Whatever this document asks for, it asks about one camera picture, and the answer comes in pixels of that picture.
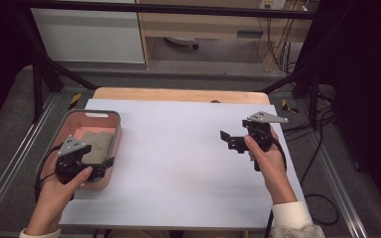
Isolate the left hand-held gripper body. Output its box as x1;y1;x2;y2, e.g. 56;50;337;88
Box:
55;134;97;185

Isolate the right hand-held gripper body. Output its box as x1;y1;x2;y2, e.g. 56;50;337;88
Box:
241;110;290;173

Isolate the beige cloth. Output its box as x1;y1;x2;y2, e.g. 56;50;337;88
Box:
78;130;114;165

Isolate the pink basket with grey rim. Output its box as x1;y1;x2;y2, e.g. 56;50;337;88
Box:
39;108;124;191

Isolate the person's right hand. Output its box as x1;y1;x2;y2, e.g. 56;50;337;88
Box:
243;126;288;196

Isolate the person's left hand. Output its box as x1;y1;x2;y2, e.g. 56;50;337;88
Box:
35;165;94;219

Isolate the yellow and black tape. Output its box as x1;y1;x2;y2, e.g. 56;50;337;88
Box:
280;98;300;114
67;92;82;111

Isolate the white board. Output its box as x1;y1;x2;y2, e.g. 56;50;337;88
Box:
60;98;316;231

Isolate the black metal stand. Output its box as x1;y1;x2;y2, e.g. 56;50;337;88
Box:
13;6;99;124
258;59;335;131

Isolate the wooden table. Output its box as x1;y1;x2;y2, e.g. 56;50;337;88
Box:
91;86;272;106

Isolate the office chair base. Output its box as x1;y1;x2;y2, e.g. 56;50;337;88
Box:
163;36;200;51

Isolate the wooden desk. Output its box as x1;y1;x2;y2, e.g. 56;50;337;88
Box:
135;0;320;73

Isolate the white cabinet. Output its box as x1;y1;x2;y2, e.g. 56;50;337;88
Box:
29;7;146;64

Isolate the white power strip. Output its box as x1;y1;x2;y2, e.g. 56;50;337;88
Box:
258;0;288;11

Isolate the right hand-held gripper cable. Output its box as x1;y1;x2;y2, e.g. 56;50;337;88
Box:
251;126;288;173

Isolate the hand-held gripper cable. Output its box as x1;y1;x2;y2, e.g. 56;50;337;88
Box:
34;143;64;203
251;126;288;173

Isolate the left hand-held gripper cable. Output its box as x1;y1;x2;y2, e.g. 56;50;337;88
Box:
34;143;64;203

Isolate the aluminium rail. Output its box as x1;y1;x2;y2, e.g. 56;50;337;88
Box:
0;93;60;233
305;130;369;238

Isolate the black floor cable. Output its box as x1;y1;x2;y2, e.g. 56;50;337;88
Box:
282;105;340;227

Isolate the bundle of hanging cables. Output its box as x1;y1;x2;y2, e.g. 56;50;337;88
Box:
265;15;300;75

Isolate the black frame bar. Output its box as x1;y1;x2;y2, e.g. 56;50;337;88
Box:
23;0;326;21

